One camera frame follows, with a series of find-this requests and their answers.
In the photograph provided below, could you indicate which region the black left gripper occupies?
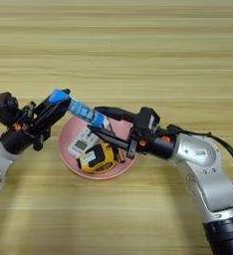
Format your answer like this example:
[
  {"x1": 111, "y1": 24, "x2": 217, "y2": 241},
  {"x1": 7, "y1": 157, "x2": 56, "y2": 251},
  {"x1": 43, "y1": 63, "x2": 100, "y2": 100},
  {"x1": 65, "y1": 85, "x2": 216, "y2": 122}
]
[{"x1": 0, "y1": 88, "x2": 72, "y2": 154}]

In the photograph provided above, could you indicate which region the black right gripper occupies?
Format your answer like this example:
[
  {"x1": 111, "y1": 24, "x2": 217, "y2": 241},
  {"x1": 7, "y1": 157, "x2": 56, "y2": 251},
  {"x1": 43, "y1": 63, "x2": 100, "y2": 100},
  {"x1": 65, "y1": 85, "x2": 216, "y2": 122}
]
[{"x1": 87, "y1": 106, "x2": 176, "y2": 159}]

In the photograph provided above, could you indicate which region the amber handle screwdriver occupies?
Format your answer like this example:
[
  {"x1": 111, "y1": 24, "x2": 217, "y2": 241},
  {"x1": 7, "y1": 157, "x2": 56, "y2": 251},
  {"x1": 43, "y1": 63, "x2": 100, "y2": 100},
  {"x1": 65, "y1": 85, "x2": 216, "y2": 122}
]
[{"x1": 108, "y1": 121, "x2": 126, "y2": 163}]

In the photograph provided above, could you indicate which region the blue glue stick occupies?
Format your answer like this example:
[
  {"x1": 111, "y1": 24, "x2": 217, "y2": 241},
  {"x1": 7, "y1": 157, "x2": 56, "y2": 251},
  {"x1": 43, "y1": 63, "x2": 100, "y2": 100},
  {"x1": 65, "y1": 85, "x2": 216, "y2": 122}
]
[{"x1": 50, "y1": 88, "x2": 112, "y2": 129}]

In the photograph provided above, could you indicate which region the yellow black tape measure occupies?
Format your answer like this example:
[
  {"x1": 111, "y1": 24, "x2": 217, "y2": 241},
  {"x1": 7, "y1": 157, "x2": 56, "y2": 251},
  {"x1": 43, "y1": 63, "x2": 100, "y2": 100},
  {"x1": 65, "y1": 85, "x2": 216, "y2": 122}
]
[{"x1": 77, "y1": 142, "x2": 126, "y2": 174}]

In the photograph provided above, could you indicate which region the white remote control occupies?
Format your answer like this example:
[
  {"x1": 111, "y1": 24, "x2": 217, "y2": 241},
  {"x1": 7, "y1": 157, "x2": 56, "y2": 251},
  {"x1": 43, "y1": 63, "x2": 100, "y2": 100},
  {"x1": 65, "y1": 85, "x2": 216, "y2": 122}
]
[{"x1": 68, "y1": 125, "x2": 102, "y2": 158}]

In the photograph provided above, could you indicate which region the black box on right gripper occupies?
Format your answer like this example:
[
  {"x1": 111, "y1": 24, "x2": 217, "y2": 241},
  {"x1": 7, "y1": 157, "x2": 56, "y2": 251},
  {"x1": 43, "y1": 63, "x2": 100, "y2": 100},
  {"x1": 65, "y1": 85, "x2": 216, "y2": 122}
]
[{"x1": 132, "y1": 107, "x2": 161, "y2": 135}]

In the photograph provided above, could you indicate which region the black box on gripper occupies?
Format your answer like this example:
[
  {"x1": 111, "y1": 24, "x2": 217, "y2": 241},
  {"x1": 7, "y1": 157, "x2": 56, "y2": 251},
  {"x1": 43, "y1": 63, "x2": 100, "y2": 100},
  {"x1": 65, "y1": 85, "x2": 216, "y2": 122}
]
[
  {"x1": 132, "y1": 107, "x2": 161, "y2": 135},
  {"x1": 0, "y1": 92, "x2": 22, "y2": 128}
]

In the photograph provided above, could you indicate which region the pink round plate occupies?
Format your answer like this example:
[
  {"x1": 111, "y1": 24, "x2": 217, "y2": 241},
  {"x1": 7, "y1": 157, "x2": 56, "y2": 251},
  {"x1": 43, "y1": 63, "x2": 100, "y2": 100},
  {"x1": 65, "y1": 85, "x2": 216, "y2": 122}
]
[{"x1": 58, "y1": 115, "x2": 137, "y2": 180}]

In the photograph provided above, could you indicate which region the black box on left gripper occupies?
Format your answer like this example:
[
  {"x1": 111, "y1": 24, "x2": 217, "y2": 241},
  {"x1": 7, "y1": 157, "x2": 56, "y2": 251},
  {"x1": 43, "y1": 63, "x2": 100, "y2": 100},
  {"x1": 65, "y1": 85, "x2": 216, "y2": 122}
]
[{"x1": 0, "y1": 92, "x2": 22, "y2": 128}]

